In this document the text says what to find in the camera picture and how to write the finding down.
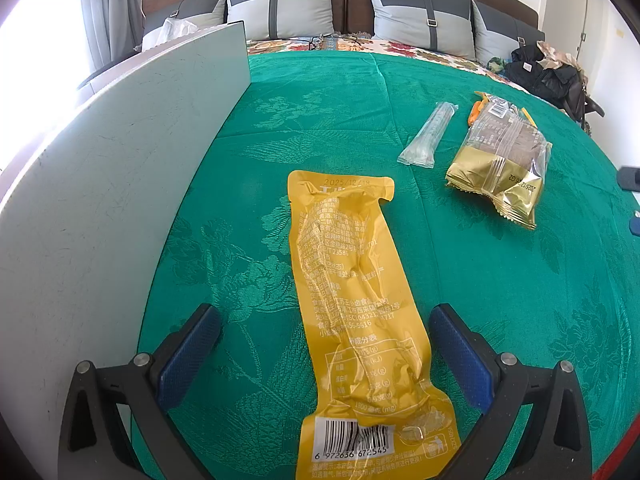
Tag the long yellow snack packet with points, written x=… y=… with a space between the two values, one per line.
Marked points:
x=345 y=285

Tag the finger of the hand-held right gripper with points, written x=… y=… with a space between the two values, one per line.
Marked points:
x=635 y=225

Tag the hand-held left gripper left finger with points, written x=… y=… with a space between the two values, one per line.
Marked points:
x=190 y=355

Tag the clear plastic bag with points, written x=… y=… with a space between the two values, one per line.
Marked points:
x=172 y=29

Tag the floral bedsheet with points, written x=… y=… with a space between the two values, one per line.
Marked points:
x=415 y=55

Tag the gold clear cake packet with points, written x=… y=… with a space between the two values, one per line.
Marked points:
x=495 y=170

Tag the clear slim packet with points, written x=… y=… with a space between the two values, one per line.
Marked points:
x=427 y=135

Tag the grey two-tone pillow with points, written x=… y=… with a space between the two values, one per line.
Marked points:
x=500 y=35
x=420 y=15
x=280 y=7
x=195 y=10

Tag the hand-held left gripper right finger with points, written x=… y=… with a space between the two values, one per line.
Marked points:
x=460 y=355

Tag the green patterned cloth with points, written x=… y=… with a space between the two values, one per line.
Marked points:
x=350 y=110

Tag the grey curtain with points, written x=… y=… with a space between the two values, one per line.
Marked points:
x=110 y=10

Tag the orange sausage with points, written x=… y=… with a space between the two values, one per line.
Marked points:
x=475 y=112

